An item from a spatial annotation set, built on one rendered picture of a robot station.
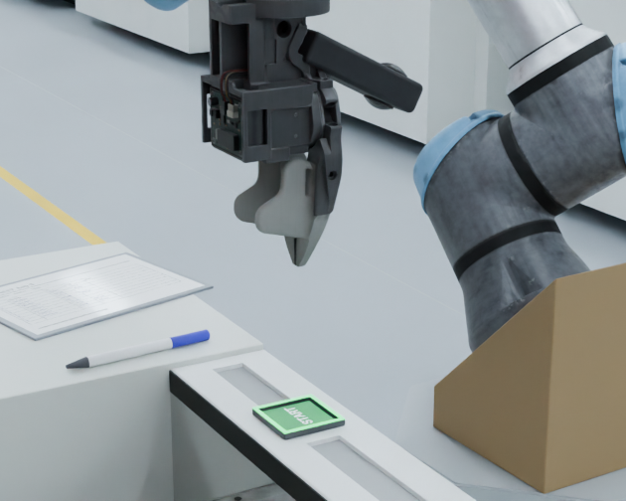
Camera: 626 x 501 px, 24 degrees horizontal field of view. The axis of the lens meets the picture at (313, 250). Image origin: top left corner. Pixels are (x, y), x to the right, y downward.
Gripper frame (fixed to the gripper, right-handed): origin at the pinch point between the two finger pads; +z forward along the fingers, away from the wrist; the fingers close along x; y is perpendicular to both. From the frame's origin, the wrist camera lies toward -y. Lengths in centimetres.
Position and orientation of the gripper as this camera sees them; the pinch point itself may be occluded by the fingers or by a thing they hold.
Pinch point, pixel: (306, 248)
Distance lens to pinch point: 113.2
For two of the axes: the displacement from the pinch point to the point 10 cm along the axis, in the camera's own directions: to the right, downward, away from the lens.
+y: -8.7, 1.6, -4.7
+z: 0.0, 9.5, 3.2
